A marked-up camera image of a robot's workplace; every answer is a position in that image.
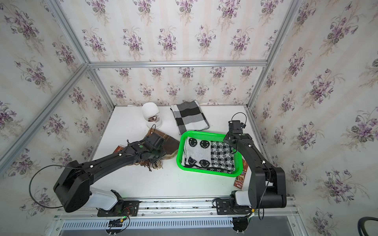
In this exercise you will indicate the green plastic basket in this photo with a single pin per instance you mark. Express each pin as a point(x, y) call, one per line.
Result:
point(209, 137)

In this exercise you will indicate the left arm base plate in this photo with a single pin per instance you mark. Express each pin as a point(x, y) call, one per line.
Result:
point(123, 208)

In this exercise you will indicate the brown plaid fringed scarf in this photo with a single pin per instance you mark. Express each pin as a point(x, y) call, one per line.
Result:
point(170, 147)

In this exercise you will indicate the grey black checked scarf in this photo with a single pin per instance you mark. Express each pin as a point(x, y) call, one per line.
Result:
point(189, 117)

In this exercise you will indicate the smiley houndstooth black white scarf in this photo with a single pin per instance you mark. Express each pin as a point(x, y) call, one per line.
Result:
point(208, 155)

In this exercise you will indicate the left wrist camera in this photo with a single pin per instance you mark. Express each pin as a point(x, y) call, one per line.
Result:
point(156, 140)

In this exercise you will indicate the aluminium front rail frame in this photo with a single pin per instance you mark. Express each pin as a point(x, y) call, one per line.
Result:
point(181, 215)

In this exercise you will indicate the right red flat box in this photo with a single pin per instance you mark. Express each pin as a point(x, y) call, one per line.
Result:
point(239, 181)

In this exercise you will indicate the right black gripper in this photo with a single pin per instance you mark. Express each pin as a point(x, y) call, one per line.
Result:
point(226, 137)

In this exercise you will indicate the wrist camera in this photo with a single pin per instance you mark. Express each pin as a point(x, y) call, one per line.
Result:
point(236, 127)
point(156, 140)

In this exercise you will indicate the red flat box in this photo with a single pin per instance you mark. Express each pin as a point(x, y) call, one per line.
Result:
point(239, 181)
point(119, 148)

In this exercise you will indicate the left red flat box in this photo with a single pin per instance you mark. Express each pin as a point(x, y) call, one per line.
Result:
point(119, 148)

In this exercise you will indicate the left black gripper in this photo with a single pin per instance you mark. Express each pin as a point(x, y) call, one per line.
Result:
point(163, 153)

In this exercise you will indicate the aluminium enclosure frame bars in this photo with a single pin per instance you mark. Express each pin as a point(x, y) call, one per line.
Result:
point(89, 67)

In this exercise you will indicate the white mannequin head cup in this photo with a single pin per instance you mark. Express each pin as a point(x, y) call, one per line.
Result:
point(151, 115)

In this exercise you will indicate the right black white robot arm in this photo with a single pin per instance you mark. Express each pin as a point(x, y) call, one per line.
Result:
point(267, 186)

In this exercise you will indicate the small circuit board with wires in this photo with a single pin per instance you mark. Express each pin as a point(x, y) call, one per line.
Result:
point(117, 226)

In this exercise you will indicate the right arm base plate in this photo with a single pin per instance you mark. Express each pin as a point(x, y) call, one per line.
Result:
point(227, 207)

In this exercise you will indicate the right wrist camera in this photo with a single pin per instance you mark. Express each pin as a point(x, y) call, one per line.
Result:
point(236, 127)

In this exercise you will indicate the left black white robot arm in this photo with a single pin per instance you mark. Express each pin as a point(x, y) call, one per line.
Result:
point(74, 186)

